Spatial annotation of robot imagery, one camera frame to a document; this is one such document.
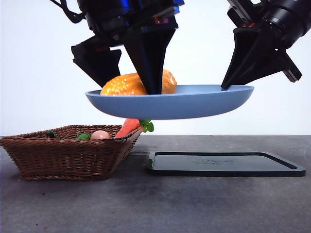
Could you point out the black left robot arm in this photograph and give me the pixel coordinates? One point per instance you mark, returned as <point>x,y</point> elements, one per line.
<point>104,14</point>

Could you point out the pinkish brown egg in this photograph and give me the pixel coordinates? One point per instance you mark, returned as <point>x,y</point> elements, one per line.
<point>100,135</point>

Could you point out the blue round plate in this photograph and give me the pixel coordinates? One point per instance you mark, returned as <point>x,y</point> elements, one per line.
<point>170,104</point>

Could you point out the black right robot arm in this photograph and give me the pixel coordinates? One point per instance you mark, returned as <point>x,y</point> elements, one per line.
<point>286,17</point>

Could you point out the brown wicker basket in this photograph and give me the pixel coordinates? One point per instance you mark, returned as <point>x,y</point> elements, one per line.
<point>60,157</point>

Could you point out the green cucumber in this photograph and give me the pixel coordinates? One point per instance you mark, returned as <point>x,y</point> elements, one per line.
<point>50,134</point>

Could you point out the black rectangular tray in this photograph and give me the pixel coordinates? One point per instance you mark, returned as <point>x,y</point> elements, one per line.
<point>218,167</point>

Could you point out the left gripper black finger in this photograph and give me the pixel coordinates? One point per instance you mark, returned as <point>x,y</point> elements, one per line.
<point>94,63</point>
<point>150,60</point>

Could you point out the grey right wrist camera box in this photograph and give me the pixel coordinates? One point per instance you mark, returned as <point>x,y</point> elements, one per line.
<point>239,9</point>

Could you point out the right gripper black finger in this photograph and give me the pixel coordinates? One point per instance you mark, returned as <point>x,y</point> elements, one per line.
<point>255,58</point>

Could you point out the orange carrot with green leaves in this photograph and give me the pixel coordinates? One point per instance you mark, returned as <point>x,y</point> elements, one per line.
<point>126,128</point>

